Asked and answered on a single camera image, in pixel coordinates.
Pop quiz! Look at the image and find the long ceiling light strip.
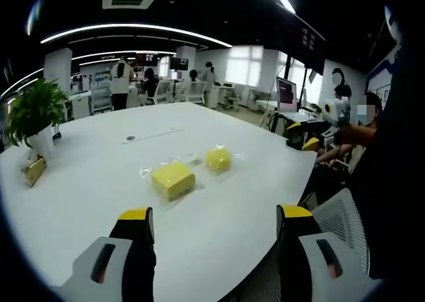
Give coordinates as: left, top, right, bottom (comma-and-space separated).
39, 23, 234, 49

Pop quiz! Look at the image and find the dark hanging screen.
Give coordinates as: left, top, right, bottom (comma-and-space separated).
287, 15, 327, 76

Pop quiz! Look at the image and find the white mesh chair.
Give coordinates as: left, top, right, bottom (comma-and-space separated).
311, 187, 371, 277

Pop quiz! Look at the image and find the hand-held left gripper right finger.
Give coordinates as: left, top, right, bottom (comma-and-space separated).
276, 204, 383, 302

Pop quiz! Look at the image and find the white wall board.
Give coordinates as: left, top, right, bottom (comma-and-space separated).
366, 44, 400, 108

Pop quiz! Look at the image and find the computer monitor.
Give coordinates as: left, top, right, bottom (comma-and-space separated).
276, 76, 299, 114

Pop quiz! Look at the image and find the green potted plant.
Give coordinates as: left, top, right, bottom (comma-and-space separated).
4, 77, 71, 161

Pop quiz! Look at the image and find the white office chair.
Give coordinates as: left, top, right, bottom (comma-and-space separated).
145, 79, 174, 106
224, 84, 246, 113
185, 80, 207, 106

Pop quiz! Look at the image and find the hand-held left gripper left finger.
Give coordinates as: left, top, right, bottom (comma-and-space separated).
62, 206, 157, 302

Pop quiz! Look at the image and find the yellow rectangular sponge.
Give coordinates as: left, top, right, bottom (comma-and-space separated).
151, 161, 197, 202

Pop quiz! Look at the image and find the person's dark clothing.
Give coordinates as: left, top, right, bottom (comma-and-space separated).
345, 3, 425, 280

